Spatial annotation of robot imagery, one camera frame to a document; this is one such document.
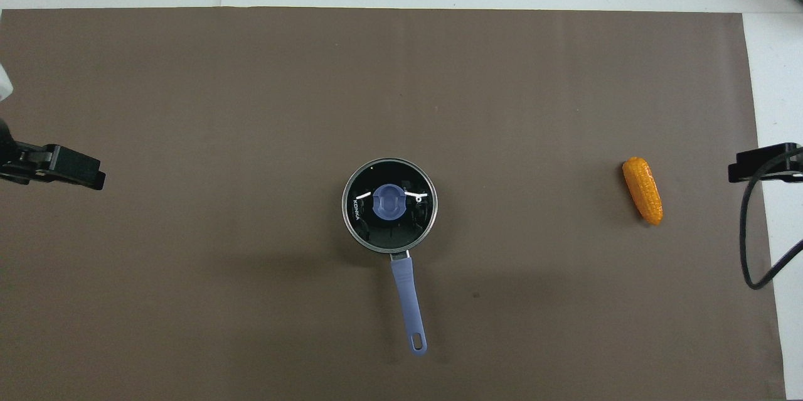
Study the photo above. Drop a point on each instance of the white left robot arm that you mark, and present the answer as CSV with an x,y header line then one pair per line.
x,y
4,82

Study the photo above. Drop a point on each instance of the brown table mat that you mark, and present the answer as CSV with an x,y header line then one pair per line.
x,y
251,106

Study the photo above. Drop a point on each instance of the glass lid with blue knob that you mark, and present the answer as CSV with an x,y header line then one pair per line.
x,y
389,201

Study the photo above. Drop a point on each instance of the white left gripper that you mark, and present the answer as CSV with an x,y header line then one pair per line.
x,y
6,144

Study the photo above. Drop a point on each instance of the yellow toy corn cob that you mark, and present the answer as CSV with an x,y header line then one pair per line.
x,y
643,191

